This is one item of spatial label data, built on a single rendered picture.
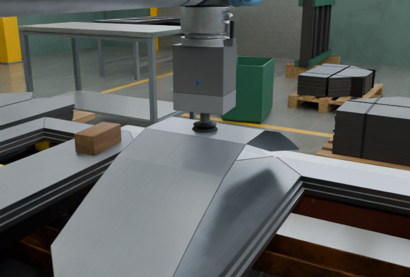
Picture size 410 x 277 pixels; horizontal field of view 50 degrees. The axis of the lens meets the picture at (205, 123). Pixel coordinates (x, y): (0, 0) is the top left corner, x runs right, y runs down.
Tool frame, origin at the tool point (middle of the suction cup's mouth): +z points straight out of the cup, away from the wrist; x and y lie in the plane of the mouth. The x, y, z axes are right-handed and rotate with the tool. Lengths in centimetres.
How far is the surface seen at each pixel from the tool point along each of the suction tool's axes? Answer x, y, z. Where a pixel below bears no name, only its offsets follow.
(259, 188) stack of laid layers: -17.0, -5.3, 15.6
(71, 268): 27.0, 6.8, 9.9
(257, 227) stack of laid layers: -1.5, -9.2, 15.7
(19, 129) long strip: -31, 71, 16
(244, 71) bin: -343, 95, 47
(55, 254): 25.8, 10.1, 9.4
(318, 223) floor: -166, -2, 100
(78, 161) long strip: -15.7, 38.5, 15.6
